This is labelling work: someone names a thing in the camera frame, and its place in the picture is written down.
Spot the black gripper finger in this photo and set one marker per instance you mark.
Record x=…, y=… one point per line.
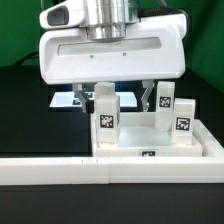
x=143, y=93
x=86, y=103

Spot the white square tabletop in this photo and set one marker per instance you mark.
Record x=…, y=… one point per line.
x=139, y=138

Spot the white sheet with fiducial tags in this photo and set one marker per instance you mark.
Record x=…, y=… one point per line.
x=69, y=99

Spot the white L-shaped obstacle fence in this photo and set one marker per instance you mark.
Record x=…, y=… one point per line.
x=89, y=170

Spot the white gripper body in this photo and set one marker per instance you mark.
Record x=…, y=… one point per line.
x=151, y=49

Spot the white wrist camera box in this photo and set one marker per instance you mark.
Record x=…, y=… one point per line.
x=70, y=13

